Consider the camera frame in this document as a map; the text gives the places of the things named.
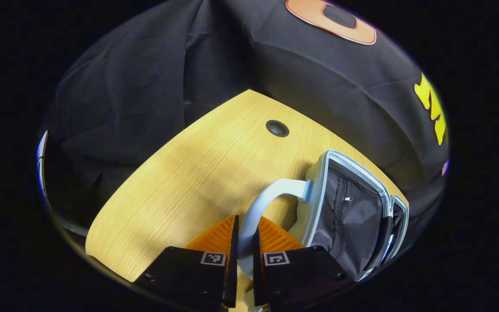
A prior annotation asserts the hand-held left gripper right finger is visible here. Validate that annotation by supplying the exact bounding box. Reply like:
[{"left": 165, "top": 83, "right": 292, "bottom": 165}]
[{"left": 252, "top": 216, "right": 355, "bottom": 312}]

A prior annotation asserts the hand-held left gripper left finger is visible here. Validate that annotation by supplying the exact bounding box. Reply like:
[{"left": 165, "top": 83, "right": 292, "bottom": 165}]
[{"left": 134, "top": 214, "right": 240, "bottom": 311}]

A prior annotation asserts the light blue suitcase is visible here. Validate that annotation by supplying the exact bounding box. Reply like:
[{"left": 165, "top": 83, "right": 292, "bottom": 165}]
[{"left": 237, "top": 149, "right": 410, "bottom": 312}]

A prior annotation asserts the black backdrop cloth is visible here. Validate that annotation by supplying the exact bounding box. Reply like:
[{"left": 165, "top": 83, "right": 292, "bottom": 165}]
[{"left": 44, "top": 0, "right": 449, "bottom": 243}]

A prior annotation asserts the black table cable grommet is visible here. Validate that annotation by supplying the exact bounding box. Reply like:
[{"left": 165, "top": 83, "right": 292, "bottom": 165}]
[{"left": 266, "top": 120, "right": 290, "bottom": 138}]

